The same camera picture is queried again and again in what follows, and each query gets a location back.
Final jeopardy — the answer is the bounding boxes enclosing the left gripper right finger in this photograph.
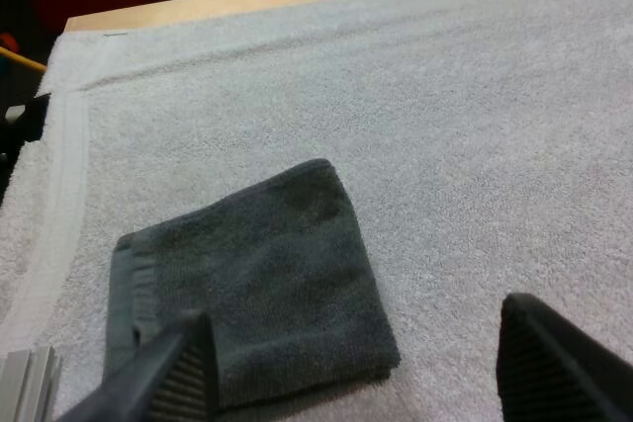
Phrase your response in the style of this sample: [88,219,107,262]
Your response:
[496,292,633,422]

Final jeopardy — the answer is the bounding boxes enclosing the folded grey-green towel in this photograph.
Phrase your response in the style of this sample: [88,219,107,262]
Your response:
[102,158,403,411]

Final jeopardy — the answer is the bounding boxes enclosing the ribbed aluminium rail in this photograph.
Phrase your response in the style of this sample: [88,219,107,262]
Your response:
[0,345,64,422]

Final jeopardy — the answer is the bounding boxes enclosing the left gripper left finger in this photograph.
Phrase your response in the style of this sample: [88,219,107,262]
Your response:
[54,309,221,422]

